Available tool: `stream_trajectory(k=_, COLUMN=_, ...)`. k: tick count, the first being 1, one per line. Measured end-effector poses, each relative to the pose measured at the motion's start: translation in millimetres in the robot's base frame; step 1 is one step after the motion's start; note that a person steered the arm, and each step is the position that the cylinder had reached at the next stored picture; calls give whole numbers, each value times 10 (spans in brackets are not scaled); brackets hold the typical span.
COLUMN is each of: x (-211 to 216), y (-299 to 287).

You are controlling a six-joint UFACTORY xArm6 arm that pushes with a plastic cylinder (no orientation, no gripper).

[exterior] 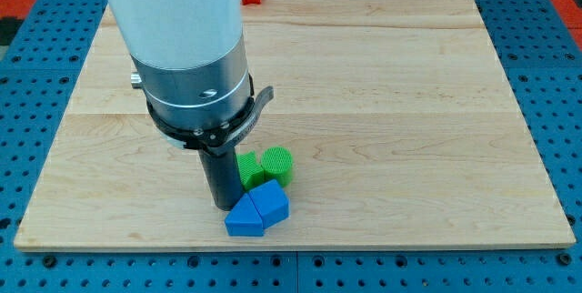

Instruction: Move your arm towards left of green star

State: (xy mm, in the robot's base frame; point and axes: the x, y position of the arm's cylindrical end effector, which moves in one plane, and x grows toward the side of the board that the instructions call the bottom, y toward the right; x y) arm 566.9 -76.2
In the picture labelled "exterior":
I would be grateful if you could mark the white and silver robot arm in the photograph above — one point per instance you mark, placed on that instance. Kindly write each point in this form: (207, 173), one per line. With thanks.
(191, 58)

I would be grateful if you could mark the blue pentagon block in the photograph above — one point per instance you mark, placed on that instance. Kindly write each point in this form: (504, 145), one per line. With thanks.
(271, 202)

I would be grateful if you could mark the blue triangle block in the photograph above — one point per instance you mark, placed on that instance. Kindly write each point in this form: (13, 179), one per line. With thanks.
(244, 220)

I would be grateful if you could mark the green cylinder block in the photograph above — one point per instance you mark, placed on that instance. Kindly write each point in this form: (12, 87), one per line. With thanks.
(277, 163)

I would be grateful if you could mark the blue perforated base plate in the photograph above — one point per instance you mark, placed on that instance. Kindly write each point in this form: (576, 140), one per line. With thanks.
(42, 66)

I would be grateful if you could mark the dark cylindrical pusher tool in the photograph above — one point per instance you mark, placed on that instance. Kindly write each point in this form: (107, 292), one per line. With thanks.
(223, 178)

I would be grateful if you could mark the wooden board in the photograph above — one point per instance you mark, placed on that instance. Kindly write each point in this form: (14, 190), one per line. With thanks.
(404, 131)

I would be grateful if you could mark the green star block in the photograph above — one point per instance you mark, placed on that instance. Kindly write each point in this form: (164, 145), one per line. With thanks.
(250, 171)

